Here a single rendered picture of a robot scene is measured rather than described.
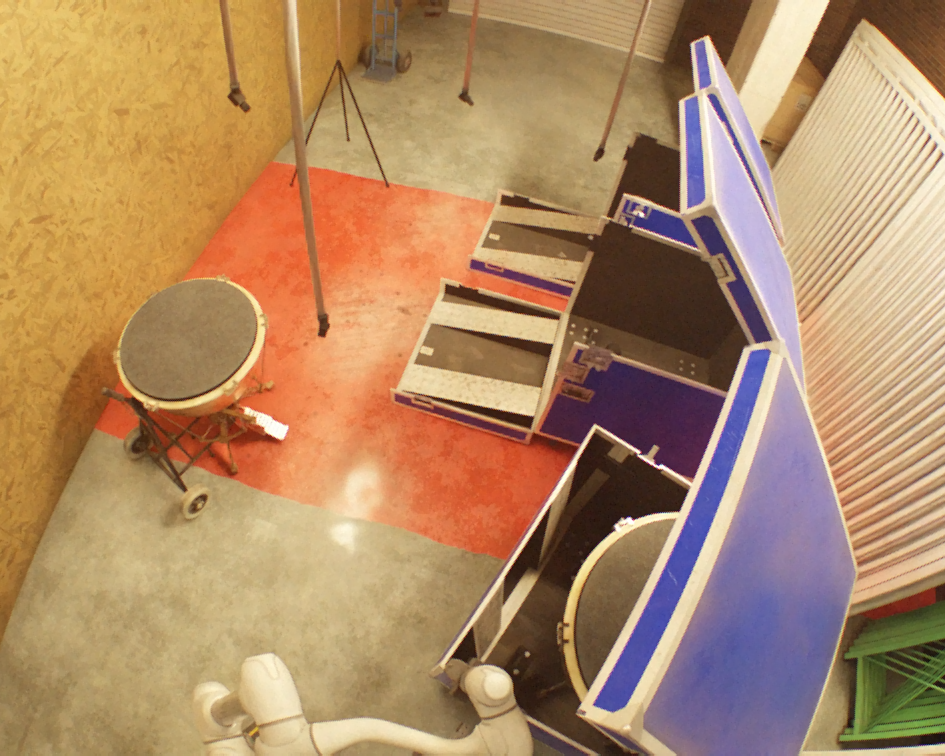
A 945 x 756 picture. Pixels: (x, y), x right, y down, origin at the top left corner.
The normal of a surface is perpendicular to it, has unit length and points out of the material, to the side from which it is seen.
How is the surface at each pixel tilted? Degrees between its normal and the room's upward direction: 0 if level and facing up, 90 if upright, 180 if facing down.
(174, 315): 0
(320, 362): 0
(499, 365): 2
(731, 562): 38
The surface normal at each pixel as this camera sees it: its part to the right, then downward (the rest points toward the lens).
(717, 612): 0.60, -0.11
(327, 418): 0.11, -0.54
